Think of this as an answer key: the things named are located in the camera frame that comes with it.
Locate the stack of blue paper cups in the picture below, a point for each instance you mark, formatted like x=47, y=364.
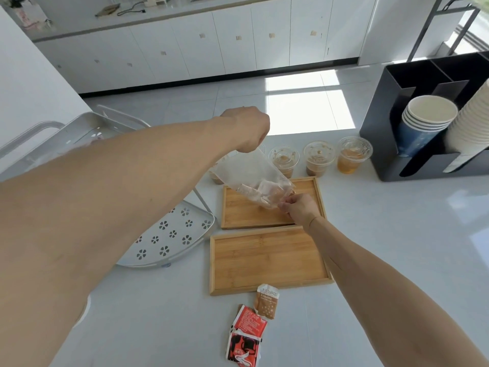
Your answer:
x=424, y=122

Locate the person's left fingers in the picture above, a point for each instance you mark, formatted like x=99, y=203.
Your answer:
x=252, y=146

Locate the person's right hand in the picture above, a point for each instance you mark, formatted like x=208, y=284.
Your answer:
x=303, y=210

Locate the white metal trolley rack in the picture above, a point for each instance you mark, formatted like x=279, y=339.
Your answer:
x=172, y=233

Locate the person's right fingers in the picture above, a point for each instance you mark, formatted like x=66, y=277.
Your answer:
x=285, y=207

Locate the person's left forearm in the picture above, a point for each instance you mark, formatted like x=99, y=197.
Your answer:
x=114, y=194

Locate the bamboo wooden tray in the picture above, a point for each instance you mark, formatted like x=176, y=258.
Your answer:
x=267, y=259
x=244, y=214

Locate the person's left hand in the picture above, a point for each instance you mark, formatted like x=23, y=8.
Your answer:
x=246, y=126

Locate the tan flat object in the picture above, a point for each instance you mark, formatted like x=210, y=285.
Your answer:
x=107, y=10

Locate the person's right forearm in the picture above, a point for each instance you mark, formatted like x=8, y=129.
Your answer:
x=382, y=294

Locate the clear plastic bag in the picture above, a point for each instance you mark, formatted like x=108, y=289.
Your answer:
x=252, y=175

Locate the red and black sachet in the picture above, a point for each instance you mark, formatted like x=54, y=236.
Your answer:
x=242, y=349

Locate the black cup holder organizer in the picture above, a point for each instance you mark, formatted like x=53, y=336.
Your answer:
x=382, y=141

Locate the clear bag with printed items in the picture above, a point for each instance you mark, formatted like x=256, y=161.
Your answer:
x=28, y=13

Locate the tall white cabinet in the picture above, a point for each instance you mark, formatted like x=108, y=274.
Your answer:
x=401, y=26

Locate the clear lidded cup brown drink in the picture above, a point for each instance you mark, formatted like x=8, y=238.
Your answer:
x=284, y=158
x=216, y=179
x=319, y=156

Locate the clear lidded cup amber drink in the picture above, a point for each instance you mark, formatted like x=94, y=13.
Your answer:
x=353, y=152

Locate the black metal frame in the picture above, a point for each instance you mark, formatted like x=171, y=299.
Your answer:
x=439, y=15

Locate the white base cabinets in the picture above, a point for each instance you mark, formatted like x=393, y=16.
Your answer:
x=229, y=41

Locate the brown sachet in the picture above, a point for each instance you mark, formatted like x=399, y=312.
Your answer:
x=266, y=303

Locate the stack of white paper cups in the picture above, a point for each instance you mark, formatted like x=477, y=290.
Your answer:
x=472, y=126

